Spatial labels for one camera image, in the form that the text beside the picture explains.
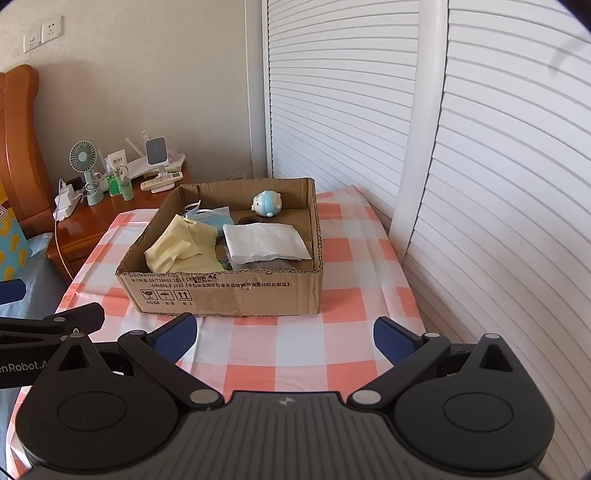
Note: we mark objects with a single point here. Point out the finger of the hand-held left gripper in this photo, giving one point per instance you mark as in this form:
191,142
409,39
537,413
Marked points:
55,325
11,291

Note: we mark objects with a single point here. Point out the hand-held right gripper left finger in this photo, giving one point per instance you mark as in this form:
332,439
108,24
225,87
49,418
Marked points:
178,337

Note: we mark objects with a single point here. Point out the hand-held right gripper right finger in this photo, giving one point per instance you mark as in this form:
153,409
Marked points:
395,339

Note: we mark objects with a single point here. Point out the brown cardboard box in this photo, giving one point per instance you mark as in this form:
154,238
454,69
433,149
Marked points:
221,290

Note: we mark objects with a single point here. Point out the pale yellow cloth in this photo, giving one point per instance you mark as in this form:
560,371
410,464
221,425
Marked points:
184,244

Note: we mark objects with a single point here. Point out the grey fabric pouch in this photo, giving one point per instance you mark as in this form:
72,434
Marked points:
277,266

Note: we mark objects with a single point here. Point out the blue face mask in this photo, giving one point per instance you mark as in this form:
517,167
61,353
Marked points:
217,217

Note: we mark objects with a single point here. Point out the white tissue pack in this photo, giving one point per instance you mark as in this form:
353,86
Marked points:
263,242

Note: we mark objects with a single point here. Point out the brown hair scrunchie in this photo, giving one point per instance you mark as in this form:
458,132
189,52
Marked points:
249,220

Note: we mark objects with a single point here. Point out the blue white plush toy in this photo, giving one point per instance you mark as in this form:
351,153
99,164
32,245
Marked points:
268,203

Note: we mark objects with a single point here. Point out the yellow blue printed box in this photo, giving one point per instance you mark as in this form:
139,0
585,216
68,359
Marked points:
11,244

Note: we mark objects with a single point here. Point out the white power strip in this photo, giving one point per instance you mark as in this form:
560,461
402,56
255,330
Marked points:
67,207

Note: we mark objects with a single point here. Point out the wooden nightstand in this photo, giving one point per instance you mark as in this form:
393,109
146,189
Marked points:
92,221

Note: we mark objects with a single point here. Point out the pink white checkered tablecloth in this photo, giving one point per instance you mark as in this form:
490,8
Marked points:
286,341

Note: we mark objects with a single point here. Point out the white plug charger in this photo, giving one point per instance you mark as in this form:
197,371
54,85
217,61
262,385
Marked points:
63,194

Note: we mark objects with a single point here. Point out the green label bottle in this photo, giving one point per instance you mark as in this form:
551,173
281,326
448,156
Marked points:
113,187

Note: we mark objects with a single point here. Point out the green desk fan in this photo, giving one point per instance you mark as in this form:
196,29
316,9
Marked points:
83,157

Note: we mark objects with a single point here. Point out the wooden headboard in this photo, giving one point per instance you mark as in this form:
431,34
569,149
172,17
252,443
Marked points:
18,138

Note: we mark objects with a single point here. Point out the white remote control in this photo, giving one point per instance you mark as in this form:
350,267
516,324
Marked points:
161,182

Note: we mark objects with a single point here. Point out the white router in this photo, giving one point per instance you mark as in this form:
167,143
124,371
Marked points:
175,161

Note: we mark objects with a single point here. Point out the white phone stand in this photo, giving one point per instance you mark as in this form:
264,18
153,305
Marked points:
156,150

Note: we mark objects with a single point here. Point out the white louvered wardrobe door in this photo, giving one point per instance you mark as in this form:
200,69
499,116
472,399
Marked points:
508,184
341,92

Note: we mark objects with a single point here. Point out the white wall switch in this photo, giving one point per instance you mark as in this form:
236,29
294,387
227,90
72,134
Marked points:
33,40

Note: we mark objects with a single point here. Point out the white wall socket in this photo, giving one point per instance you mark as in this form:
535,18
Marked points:
51,27

